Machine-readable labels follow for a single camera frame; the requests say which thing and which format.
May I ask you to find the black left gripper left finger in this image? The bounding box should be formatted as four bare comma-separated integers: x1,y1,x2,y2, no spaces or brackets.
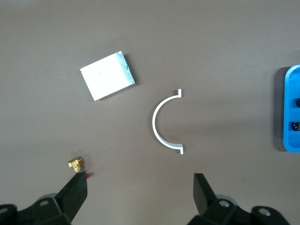
0,172,89,225

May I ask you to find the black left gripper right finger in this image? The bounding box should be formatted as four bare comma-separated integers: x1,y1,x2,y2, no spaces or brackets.
187,173,289,225

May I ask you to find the blue plastic tray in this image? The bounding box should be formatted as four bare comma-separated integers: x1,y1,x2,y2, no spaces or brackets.
283,64,300,153

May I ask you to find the white semicircular pipe clamp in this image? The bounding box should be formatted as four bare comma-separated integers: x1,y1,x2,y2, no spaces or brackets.
151,88,185,155

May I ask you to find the silver metal plate box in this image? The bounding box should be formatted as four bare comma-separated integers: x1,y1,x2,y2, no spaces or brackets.
79,50,136,102

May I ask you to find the brown table mat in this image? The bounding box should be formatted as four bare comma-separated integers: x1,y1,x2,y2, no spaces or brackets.
0,0,300,225

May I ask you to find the brass valve red handle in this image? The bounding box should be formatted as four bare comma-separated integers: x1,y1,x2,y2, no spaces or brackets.
67,157,91,180

